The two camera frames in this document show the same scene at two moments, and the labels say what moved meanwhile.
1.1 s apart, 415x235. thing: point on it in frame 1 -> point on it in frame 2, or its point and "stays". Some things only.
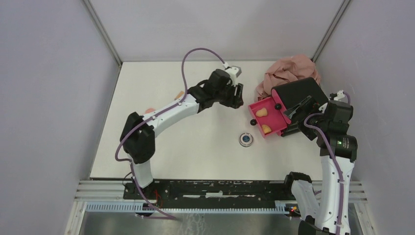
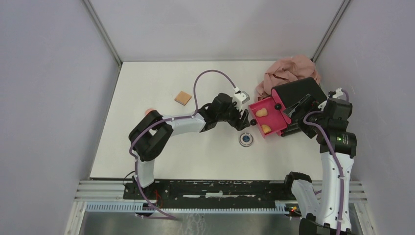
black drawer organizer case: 302,99 stays
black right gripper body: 311,108 stays
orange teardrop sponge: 263,112 stays
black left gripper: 235,102 -> 240,124
